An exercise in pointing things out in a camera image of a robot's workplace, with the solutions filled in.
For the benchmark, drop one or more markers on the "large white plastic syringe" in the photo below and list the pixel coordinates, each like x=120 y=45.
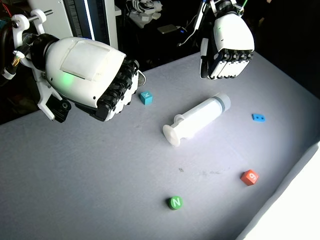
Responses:
x=200 y=115

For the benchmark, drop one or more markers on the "white column with blue strip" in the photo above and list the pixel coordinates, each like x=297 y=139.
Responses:
x=57 y=22

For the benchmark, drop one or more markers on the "teal letter K block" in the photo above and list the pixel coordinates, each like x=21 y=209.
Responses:
x=146 y=98

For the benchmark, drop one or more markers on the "pile of white clutter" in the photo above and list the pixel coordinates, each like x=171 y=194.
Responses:
x=145 y=15

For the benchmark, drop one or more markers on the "silver flat box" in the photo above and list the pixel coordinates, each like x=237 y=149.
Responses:
x=167 y=29

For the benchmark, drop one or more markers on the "grey table cloth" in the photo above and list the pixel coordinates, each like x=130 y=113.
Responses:
x=100 y=175

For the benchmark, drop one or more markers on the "green letter N cylinder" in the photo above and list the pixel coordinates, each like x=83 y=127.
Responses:
x=175 y=202

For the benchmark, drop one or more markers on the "blue two-hole flat block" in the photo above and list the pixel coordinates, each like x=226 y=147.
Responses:
x=259 y=118

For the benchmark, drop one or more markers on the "red number block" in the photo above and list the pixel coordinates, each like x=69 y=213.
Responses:
x=250 y=177

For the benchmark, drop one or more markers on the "white backdrop panel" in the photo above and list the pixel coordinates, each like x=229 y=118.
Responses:
x=295 y=205

